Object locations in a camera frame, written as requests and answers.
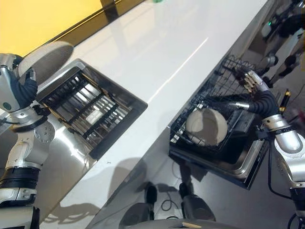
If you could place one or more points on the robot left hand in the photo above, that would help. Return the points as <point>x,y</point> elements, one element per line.
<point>25,89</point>

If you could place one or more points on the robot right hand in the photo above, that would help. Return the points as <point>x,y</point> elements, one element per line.
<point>265,102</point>

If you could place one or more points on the beige round plate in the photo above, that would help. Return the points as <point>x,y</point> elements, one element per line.
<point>206,126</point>
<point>50,59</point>

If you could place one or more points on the robot right arm silver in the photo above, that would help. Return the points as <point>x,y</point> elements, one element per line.
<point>288,145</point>

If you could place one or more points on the robot left arm silver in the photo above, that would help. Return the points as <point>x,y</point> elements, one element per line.
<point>22,152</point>

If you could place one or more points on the open dishwasher door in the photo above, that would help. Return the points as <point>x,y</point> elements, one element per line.
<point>233,164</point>

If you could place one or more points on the black and gold object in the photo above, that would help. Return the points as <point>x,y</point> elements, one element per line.
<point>285,100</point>

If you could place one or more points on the black dish rack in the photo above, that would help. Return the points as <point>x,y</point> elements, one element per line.
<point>85,107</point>

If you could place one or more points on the dark equipment with green light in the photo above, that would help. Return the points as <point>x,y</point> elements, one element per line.
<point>283,23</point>

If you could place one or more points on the robot right leg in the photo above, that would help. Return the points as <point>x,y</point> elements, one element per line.
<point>196,205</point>

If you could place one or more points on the robot leg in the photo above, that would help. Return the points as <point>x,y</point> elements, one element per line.
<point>151,198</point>
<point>196,205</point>

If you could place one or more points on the small wooden board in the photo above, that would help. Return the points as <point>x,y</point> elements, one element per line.
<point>190,224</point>

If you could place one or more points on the green object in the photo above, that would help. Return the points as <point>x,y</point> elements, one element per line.
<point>159,1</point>

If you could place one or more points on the robot left leg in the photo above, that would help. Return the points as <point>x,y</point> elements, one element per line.
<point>151,198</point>

